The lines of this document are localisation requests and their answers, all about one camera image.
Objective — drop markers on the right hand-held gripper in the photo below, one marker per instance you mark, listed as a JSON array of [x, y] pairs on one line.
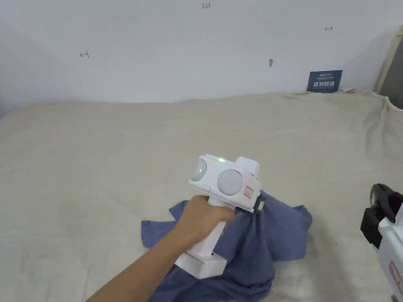
[[392, 251]]

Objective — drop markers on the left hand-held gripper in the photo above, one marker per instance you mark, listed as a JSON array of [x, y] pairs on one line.
[[229, 181]]

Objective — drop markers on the dark blue shirt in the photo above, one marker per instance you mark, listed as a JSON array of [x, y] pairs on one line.
[[252, 251]]

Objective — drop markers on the person's left forearm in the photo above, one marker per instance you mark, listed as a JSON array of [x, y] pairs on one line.
[[138, 273]]

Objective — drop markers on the person's left hand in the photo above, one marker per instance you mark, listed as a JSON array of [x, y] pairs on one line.
[[198, 220]]

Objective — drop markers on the wooden framed board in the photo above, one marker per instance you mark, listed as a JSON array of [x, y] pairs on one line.
[[390, 69]]

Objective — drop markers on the dark blue sign card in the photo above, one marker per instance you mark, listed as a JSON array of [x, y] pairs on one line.
[[324, 81]]

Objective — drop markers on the bed with beige sheet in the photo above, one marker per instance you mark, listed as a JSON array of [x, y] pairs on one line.
[[94, 157]]

